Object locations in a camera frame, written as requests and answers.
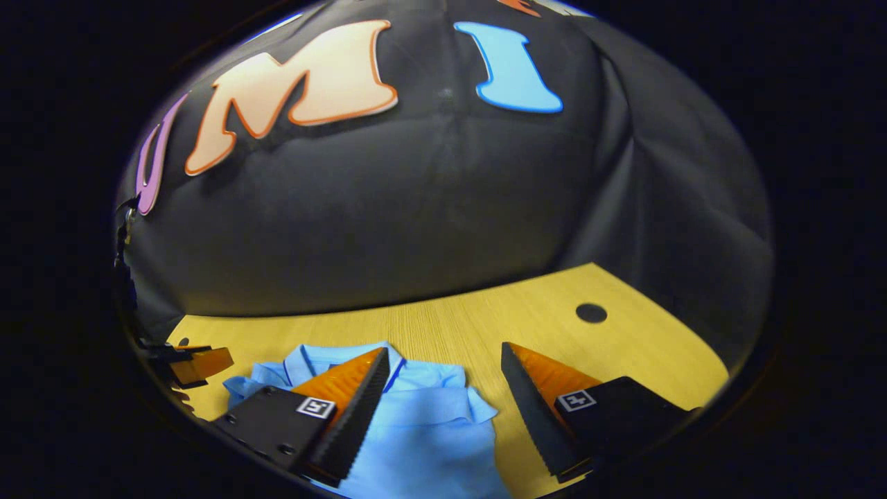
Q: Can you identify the black backdrop cloth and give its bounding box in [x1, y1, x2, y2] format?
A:
[114, 0, 773, 368]

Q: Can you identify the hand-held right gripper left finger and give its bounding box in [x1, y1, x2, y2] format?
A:
[212, 347, 392, 487]

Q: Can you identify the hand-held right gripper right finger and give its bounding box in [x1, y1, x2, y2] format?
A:
[500, 341, 694, 484]

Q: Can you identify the light blue T-shirt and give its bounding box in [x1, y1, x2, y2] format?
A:
[223, 341, 513, 499]

